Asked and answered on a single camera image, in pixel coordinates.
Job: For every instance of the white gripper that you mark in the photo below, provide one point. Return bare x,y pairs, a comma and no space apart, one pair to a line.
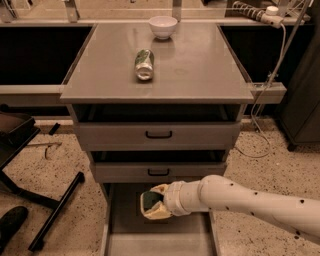
174,198

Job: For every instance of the green sponge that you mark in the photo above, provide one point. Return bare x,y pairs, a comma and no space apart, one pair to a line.
150,201

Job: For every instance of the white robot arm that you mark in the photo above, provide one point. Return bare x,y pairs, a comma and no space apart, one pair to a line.
297,215

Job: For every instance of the grey bottom drawer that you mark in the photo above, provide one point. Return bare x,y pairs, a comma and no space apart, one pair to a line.
128,233

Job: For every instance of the grey drawer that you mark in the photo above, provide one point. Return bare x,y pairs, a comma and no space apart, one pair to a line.
128,233
132,166
122,136

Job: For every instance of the grey middle drawer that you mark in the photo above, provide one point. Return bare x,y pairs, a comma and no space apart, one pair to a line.
132,166

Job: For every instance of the grey drawer cabinet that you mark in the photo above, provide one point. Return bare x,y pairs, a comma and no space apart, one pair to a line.
195,77

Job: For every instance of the grey top drawer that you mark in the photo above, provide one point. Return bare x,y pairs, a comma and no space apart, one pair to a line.
122,136

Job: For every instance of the green soda can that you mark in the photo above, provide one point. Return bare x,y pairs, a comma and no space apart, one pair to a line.
144,62

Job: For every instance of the black shoe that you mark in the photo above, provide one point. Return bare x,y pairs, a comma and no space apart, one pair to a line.
10,223

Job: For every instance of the dark grey side cabinet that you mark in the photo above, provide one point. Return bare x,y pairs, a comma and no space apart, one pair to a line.
299,111

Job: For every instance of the white ceramic bowl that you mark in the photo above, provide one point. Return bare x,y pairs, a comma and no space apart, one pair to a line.
163,26

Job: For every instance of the black middle drawer handle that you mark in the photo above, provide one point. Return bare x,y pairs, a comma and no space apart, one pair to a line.
158,173

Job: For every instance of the black drawer handle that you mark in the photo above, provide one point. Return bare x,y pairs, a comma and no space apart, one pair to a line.
158,135
158,173

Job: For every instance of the black top drawer handle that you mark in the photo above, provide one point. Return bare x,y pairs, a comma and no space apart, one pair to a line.
158,135

